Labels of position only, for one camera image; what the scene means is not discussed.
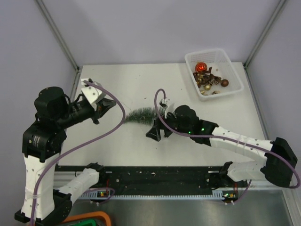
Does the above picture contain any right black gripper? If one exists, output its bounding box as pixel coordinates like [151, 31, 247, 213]
[146, 108, 192, 141]

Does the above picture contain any small green christmas tree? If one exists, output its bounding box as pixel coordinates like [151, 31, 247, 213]
[124, 107, 157, 125]

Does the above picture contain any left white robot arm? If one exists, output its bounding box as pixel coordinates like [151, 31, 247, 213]
[15, 86, 116, 226]

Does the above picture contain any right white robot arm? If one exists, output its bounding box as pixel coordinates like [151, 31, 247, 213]
[146, 105, 298, 188]

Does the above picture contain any brown ribbon bow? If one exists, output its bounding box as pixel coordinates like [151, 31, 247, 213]
[193, 67, 222, 88]

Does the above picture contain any red glitter bauble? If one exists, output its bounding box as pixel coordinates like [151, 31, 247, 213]
[195, 62, 207, 73]

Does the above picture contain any brown bauble right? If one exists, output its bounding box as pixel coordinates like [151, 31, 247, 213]
[221, 79, 229, 87]

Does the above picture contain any white plastic basket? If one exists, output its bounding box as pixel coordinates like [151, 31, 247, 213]
[184, 48, 244, 101]

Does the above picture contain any orange bin rim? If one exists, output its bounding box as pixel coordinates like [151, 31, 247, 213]
[63, 211, 112, 226]

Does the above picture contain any green bin lid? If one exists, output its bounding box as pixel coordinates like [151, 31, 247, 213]
[74, 218, 104, 226]

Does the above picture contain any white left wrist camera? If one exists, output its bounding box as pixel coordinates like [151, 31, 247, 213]
[80, 79, 106, 109]

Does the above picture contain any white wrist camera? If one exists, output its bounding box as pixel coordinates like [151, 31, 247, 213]
[159, 98, 174, 119]
[80, 79, 106, 109]

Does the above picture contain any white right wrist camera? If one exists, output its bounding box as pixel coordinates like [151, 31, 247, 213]
[159, 98, 174, 119]

